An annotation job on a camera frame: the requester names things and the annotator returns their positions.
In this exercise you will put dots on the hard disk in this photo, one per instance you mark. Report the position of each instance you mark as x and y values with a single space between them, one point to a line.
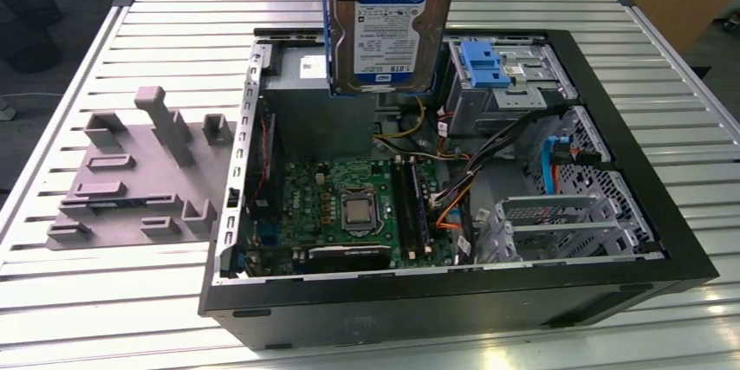
386 40

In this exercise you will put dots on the metal disk bay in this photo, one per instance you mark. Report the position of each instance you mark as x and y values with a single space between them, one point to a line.
566 225

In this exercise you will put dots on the blue drive latch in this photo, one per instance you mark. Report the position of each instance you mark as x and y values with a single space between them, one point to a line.
482 66

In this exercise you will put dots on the grey power supply unit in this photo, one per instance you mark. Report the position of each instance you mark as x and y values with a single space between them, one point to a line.
317 127

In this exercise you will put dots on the metal optical drive cage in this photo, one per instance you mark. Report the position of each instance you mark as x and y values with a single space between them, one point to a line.
520 97

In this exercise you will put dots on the green motherboard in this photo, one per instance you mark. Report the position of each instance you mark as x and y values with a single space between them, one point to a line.
300 179

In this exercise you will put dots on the CPU socket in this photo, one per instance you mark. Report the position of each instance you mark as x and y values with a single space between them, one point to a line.
361 193

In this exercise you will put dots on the black RAM stick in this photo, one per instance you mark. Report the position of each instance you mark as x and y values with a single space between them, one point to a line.
418 205

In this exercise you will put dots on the silver CPU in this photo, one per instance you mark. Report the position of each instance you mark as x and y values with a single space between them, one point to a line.
358 212

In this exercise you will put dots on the black mesh waste bin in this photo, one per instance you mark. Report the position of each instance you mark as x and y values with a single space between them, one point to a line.
28 40

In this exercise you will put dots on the grey parts rack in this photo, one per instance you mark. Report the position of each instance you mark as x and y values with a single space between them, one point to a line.
144 183

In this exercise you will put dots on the black graphics card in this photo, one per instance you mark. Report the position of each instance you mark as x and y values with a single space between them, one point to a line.
346 259

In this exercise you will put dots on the black chair base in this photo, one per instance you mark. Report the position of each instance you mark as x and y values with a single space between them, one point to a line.
730 23

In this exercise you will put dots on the black open PC case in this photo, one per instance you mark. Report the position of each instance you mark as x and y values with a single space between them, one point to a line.
404 300

